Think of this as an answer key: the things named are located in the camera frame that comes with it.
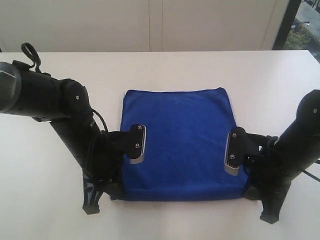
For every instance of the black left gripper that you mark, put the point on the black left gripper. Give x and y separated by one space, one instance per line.
103 167

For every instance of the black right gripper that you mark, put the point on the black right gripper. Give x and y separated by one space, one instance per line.
263 171

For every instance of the blue towel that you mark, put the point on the blue towel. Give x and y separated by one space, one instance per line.
186 136

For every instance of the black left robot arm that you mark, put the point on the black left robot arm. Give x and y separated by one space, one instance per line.
65 105

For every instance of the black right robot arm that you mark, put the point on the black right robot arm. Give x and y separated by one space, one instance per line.
299 144

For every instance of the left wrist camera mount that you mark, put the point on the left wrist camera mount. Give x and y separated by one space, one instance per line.
133 143

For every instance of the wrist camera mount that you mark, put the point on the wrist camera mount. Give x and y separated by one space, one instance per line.
133 143
239 145

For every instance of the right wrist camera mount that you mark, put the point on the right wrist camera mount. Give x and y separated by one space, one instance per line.
239 145

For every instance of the black window frame post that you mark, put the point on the black window frame post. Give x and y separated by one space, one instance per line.
286 23

